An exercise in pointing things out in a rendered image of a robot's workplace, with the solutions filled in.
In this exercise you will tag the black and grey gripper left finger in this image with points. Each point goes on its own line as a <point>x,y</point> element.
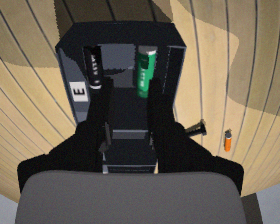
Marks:
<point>92,137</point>

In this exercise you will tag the black battery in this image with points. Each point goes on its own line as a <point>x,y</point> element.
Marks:
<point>94,67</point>

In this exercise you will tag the black bin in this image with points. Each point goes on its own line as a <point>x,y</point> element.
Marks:
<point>119,41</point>

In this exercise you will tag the green battery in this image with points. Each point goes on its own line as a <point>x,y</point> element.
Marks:
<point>145,69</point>

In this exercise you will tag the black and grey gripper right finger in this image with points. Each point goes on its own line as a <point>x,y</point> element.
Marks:
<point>177,152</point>

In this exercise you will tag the orange battery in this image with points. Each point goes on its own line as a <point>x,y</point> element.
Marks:
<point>228,138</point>

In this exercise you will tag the dark grey bolt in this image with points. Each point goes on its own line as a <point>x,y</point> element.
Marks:
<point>201,130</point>

